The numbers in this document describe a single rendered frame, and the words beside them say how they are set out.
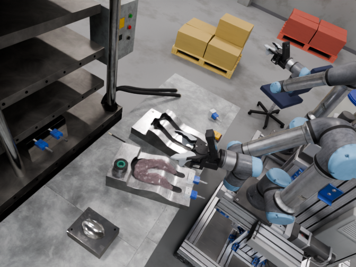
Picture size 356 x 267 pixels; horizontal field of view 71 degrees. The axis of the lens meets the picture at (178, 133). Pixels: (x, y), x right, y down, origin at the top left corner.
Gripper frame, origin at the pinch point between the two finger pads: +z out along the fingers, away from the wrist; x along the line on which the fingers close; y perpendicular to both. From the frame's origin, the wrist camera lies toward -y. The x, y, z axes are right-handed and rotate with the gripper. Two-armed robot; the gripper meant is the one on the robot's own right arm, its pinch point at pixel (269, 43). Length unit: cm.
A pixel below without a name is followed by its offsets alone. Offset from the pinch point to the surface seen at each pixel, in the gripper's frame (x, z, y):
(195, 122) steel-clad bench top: -50, 0, 59
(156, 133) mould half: -91, -9, 40
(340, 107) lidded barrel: 170, -21, 116
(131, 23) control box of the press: -76, 61, 3
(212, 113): -33, 1, 57
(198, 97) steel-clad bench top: -30, 25, 62
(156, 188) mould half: -109, -44, 42
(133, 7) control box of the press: -75, 61, -7
